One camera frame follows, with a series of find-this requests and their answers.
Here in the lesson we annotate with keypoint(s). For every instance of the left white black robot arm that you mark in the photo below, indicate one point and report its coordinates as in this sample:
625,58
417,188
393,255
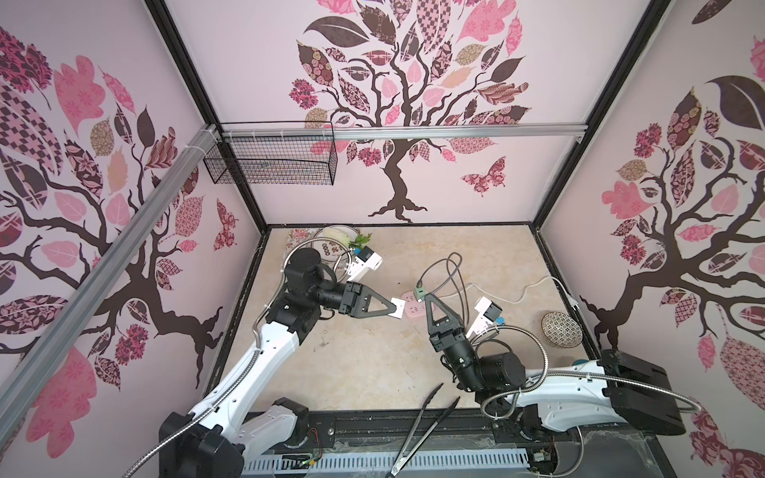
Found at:
215,439

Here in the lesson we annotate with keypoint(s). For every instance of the aluminium rail back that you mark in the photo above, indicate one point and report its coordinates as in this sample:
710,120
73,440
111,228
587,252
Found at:
453,132

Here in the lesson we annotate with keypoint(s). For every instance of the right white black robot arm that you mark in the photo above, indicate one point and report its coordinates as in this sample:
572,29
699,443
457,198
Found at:
615,388

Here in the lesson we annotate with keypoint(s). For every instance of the black wire basket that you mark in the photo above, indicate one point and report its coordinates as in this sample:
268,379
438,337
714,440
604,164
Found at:
275,153

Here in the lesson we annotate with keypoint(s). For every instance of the black metal tongs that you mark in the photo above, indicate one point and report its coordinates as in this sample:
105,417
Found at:
411,447

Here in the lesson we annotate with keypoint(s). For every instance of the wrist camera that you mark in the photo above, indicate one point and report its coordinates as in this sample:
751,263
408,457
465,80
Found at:
489,316
364,260

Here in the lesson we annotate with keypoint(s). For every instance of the aluminium rail left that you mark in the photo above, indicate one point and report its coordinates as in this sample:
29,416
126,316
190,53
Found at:
25,384

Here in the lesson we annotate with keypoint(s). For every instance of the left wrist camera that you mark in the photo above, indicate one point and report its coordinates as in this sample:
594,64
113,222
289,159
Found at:
364,260

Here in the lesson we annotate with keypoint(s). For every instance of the pink power strip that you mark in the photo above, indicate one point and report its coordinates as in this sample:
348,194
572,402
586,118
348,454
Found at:
413,308

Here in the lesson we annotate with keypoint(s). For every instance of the floral placemat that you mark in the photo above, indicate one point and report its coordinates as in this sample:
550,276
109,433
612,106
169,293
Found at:
297,236

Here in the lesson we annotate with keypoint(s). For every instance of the white flower with leaves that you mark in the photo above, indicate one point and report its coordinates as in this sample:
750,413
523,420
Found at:
355,240

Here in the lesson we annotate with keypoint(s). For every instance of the patterned round bowl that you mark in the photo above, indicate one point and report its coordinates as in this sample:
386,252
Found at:
561,330

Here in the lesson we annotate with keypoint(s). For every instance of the aluminium rail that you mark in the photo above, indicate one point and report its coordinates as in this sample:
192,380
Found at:
453,132
25,384

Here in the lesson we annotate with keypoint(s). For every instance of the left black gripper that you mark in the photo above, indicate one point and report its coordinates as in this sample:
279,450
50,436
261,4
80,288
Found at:
356,293

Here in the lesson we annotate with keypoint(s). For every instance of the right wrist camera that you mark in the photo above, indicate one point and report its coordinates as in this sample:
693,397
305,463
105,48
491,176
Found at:
489,316

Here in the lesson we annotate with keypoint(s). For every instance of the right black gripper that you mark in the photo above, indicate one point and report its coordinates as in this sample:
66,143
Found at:
445,338

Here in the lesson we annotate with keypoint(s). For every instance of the white slotted cable duct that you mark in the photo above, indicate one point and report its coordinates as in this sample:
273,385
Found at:
376,463

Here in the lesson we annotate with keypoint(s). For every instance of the white patterned plate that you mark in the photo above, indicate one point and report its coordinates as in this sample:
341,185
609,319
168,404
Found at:
332,241

